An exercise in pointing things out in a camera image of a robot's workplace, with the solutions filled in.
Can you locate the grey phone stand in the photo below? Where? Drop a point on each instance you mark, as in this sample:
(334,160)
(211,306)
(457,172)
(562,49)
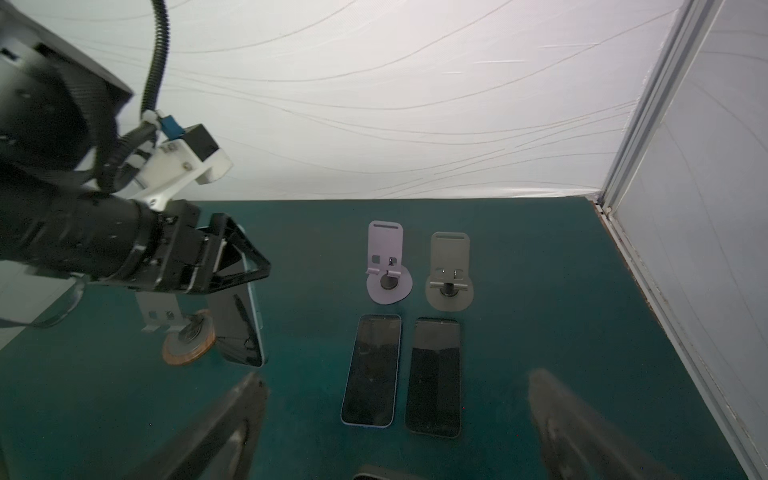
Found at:
(449,287)

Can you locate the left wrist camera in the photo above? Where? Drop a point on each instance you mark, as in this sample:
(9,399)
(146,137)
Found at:
(177,158)

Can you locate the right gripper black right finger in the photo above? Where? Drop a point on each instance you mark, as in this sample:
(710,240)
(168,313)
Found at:
(577,442)

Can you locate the phone from grey stand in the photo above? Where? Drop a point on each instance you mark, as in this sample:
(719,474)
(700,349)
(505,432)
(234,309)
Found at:
(434,397)

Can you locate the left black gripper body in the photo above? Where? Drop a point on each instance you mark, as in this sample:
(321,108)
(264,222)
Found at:
(173,252)

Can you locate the aluminium corner frame post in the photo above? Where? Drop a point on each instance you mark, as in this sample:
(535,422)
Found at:
(685,39)

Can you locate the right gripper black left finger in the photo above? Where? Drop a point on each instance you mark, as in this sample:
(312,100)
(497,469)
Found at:
(220,444)

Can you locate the lilac phone stand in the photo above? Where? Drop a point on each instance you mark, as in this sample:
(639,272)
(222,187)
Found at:
(388,280)

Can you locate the wooden round base phone stand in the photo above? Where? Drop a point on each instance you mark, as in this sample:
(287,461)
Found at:
(188,335)

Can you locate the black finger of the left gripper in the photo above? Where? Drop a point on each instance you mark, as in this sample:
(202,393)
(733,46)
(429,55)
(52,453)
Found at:
(235,246)

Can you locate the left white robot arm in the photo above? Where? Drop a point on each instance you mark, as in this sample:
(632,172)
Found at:
(80,198)

